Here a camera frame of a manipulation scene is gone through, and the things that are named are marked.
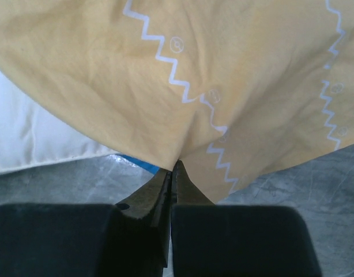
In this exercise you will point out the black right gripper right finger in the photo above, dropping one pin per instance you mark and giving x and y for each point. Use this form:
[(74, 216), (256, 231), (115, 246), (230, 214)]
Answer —
[(236, 240)]

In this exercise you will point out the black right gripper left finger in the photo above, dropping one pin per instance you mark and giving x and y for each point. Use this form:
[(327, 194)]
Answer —
[(129, 238)]

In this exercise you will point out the yellow and blue pillowcase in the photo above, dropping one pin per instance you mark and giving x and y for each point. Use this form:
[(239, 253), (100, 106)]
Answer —
[(234, 89)]

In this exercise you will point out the cream pillow with bear print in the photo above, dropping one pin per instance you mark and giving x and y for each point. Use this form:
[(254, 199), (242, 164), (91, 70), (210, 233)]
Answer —
[(31, 137)]

